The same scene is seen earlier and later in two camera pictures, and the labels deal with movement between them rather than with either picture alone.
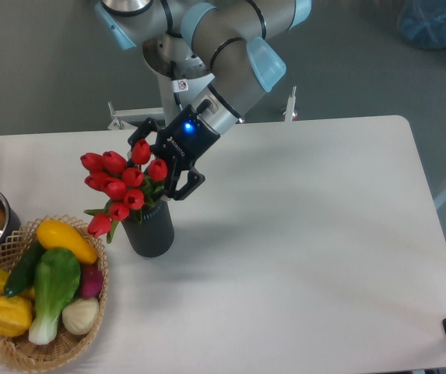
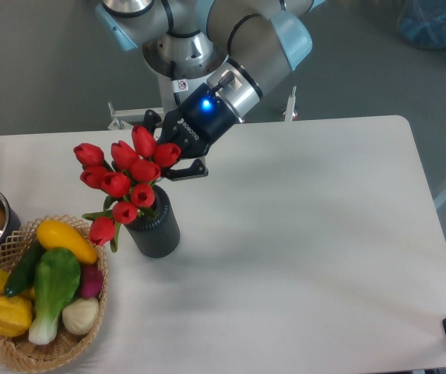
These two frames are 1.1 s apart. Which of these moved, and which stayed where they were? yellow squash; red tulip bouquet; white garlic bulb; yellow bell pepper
Moved: red tulip bouquet
Stayed: yellow squash; yellow bell pepper; white garlic bulb
